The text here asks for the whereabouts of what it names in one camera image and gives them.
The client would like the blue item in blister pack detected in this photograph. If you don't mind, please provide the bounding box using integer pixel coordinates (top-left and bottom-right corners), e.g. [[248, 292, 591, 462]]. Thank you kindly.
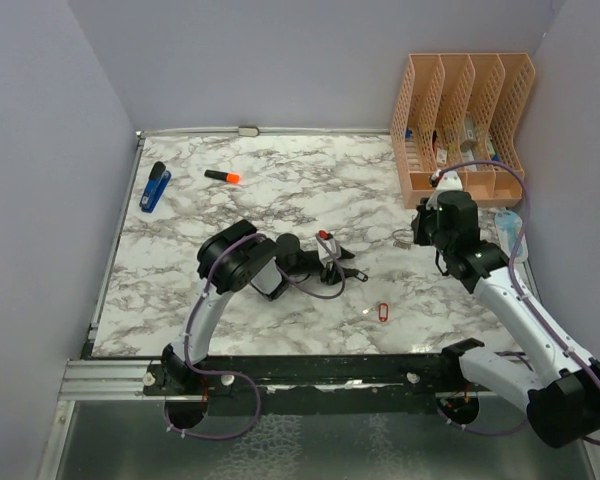
[[494, 210, 528, 264]]

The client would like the orange plastic file organizer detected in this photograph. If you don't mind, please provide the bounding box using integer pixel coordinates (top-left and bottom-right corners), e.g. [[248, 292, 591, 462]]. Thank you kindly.
[[390, 53, 535, 209]]

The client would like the black key fob key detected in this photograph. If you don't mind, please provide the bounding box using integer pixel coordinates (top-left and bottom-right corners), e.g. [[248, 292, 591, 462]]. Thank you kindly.
[[344, 268, 369, 282]]

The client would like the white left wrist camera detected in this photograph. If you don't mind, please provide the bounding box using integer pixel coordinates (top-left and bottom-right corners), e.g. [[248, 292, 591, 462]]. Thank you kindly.
[[316, 230, 341, 264]]

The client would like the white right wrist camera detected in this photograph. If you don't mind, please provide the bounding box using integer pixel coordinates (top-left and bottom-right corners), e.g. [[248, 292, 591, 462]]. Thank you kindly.
[[429, 169, 464, 192]]

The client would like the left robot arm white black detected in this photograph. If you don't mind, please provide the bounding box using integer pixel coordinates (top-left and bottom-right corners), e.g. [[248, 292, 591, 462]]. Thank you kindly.
[[161, 219, 368, 395]]

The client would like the blue black stapler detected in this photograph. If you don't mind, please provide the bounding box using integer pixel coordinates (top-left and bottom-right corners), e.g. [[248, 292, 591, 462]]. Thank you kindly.
[[139, 161, 172, 213]]

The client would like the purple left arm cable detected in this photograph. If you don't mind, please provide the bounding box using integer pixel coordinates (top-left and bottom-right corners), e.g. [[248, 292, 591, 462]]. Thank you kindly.
[[163, 232, 349, 441]]

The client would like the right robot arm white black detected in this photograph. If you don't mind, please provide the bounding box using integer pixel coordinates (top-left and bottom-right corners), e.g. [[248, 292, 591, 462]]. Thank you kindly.
[[411, 190, 600, 448]]

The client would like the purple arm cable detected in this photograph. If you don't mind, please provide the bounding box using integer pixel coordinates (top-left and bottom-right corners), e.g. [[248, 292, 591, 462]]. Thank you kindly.
[[163, 232, 349, 441], [432, 160, 600, 446]]

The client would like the silver keyring with clips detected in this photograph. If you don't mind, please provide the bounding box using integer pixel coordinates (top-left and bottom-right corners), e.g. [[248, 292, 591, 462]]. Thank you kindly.
[[392, 228, 414, 250]]

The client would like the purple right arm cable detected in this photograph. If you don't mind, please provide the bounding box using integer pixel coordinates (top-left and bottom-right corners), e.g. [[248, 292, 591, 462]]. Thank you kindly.
[[432, 160, 600, 446]]

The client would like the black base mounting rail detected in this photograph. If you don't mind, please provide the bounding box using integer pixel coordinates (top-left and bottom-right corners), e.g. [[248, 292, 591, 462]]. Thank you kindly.
[[143, 353, 484, 419]]

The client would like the black orange highlighter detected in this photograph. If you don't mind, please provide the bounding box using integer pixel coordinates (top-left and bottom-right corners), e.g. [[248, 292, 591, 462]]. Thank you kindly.
[[204, 169, 240, 184]]

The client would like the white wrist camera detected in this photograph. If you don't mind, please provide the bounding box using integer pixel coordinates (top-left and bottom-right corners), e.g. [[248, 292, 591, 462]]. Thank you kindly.
[[316, 230, 341, 264], [429, 169, 464, 192]]

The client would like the white clip on back edge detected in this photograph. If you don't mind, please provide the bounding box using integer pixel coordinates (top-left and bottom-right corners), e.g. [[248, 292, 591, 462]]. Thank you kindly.
[[237, 126, 260, 137]]

